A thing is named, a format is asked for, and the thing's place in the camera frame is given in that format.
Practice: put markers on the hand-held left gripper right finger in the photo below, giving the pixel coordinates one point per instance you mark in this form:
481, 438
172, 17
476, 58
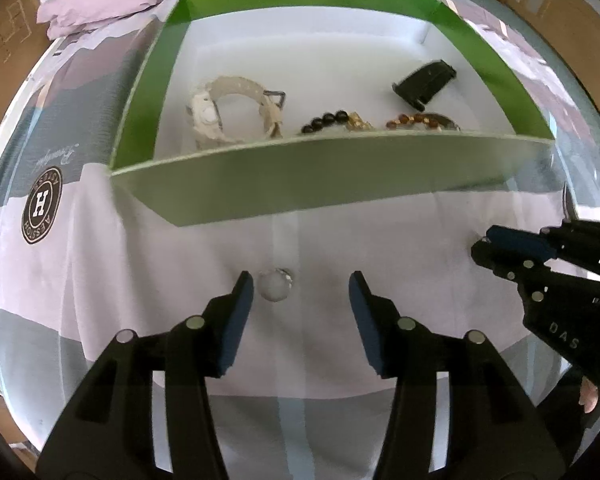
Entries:
367, 330

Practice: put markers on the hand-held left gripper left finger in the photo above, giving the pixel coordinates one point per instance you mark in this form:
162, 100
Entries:
235, 330

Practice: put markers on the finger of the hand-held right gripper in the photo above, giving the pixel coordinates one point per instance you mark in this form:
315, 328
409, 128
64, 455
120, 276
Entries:
515, 240
555, 330

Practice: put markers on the green cardboard box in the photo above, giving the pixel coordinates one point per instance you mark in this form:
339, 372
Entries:
280, 180

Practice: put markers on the person's right hand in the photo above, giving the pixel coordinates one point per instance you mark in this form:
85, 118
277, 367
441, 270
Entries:
589, 397

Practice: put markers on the patterned bed sheet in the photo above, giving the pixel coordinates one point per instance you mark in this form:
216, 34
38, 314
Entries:
330, 240

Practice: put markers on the black hair clip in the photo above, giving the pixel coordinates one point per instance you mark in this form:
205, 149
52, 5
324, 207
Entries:
425, 82

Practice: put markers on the white wristwatch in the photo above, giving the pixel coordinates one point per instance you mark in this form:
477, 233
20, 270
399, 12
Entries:
202, 115

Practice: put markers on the wooden cabinet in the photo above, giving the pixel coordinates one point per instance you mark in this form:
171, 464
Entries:
555, 0

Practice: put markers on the brown cardboard box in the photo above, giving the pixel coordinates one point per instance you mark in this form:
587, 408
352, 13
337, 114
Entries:
5, 35

